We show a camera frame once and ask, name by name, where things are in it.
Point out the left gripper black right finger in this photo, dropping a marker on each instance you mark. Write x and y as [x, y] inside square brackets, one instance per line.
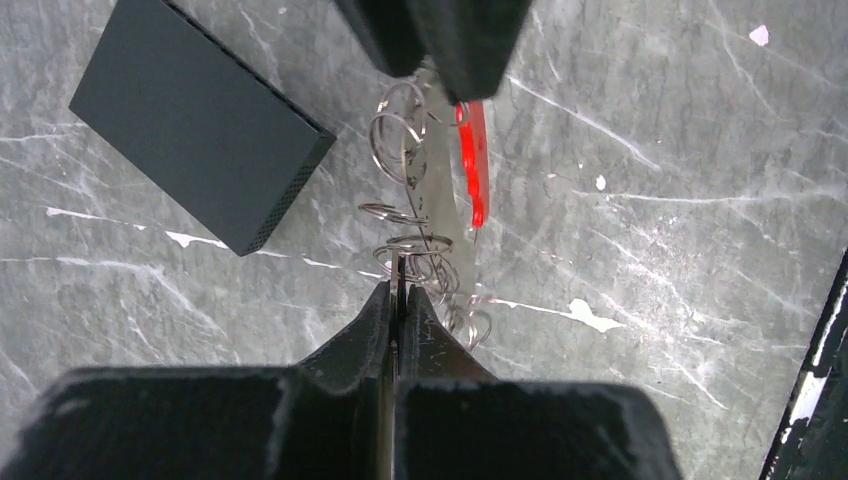
[430, 357]

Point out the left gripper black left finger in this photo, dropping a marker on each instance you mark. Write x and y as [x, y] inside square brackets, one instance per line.
[356, 351]

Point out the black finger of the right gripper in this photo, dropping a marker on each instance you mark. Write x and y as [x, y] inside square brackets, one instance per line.
[470, 42]
[386, 33]

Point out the red and white keychain tag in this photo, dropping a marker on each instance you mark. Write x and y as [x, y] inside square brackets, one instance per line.
[414, 137]

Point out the black rectangular block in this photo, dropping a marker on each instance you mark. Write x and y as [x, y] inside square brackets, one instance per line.
[192, 116]

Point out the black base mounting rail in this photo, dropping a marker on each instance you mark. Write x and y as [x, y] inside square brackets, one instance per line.
[811, 441]

